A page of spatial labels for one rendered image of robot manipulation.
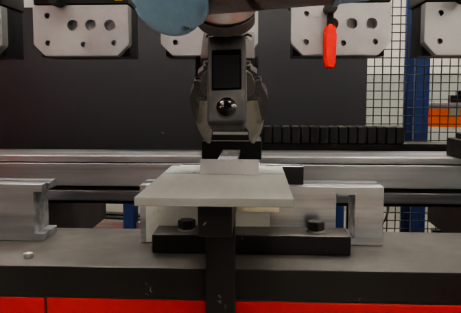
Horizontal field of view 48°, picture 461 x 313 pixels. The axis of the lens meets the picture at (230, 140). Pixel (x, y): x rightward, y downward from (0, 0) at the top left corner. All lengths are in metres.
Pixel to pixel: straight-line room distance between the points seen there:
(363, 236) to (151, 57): 0.76
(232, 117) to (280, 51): 0.77
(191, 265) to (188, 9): 0.41
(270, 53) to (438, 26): 0.59
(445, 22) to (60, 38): 0.59
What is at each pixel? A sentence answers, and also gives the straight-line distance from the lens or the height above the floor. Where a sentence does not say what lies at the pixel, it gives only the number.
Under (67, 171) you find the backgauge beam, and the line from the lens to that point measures 1.17.
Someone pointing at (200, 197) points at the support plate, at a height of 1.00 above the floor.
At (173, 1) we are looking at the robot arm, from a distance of 0.47.
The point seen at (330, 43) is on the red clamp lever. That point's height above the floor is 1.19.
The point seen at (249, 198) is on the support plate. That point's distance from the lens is 0.59.
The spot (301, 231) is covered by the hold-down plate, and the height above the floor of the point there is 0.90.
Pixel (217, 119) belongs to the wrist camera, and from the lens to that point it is 0.61.
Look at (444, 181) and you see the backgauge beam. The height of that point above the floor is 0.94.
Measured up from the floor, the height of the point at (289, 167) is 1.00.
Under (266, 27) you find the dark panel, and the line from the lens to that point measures 1.36.
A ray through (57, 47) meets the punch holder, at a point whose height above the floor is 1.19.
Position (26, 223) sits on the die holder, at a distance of 0.93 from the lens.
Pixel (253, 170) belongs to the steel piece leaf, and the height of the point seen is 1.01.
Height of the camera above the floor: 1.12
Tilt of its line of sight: 5 degrees down
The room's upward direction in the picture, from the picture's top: straight up
